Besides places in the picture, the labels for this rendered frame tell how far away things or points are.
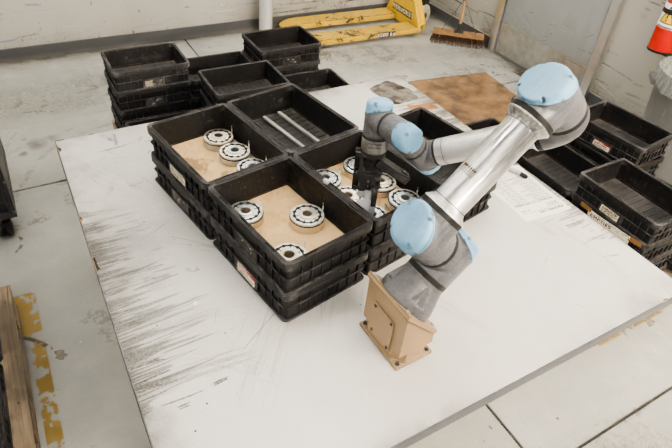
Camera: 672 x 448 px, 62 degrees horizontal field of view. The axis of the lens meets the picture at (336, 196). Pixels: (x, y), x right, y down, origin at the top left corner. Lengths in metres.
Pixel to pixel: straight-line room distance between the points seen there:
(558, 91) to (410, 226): 0.42
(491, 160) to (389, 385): 0.61
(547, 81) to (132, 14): 3.92
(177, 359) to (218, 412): 0.19
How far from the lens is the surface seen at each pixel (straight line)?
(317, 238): 1.63
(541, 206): 2.17
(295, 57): 3.41
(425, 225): 1.24
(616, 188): 2.85
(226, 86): 3.14
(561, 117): 1.33
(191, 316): 1.61
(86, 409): 2.35
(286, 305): 1.53
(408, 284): 1.38
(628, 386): 2.70
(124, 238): 1.87
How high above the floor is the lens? 1.92
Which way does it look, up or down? 38 degrees down
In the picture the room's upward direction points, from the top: 6 degrees clockwise
